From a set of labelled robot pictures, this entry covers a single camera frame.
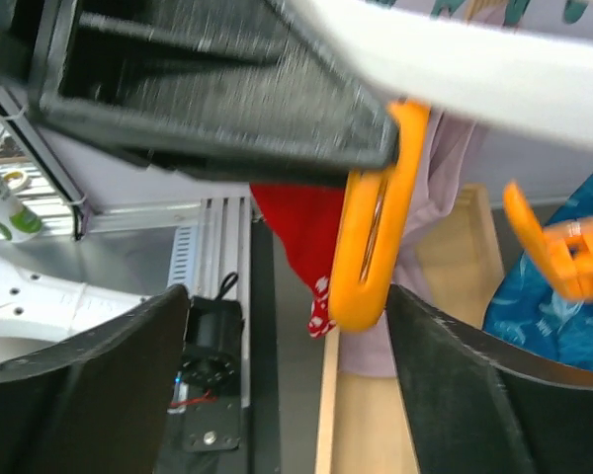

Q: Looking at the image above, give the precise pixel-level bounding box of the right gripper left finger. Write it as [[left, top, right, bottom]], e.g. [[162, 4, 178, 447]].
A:
[[0, 285, 189, 474]]

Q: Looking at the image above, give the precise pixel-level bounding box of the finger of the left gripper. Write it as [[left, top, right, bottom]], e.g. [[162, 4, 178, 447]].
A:
[[29, 1, 398, 186]]

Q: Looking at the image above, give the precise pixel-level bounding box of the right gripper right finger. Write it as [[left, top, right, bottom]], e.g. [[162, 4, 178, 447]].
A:
[[385, 285, 593, 474]]

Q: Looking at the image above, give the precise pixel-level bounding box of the red christmas sock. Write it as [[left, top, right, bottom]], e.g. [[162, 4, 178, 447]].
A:
[[250, 184, 344, 338]]

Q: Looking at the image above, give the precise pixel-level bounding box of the white round clip hanger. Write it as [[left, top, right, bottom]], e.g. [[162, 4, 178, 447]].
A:
[[281, 1, 593, 150]]

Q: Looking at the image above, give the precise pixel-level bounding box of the blue leaf-pattern cloth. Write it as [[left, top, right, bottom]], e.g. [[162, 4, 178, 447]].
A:
[[483, 174, 593, 371]]

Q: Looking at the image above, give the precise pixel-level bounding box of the orange clothes peg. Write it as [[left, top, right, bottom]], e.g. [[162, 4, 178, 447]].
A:
[[503, 182, 593, 302], [328, 101, 430, 332]]

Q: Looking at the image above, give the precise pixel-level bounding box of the mauve grey cloth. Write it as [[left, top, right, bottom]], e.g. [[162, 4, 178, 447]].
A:
[[340, 112, 488, 377]]

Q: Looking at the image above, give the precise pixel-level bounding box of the white green bottle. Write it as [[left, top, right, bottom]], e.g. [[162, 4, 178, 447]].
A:
[[0, 174, 42, 243]]

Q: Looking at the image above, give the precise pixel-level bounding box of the wooden hanging rack frame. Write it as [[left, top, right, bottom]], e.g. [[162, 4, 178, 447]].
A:
[[315, 184, 503, 473]]

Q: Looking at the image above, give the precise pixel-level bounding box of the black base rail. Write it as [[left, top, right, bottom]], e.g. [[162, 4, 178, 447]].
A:
[[154, 197, 281, 473]]

